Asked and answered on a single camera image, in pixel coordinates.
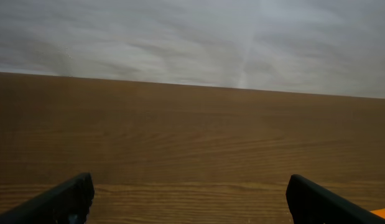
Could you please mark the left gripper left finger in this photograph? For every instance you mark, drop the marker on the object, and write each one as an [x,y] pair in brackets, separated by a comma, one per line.
[58,202]

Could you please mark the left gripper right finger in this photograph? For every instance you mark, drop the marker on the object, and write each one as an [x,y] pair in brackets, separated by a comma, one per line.
[316,205]

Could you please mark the orange cube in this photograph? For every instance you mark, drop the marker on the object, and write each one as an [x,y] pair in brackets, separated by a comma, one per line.
[383,214]

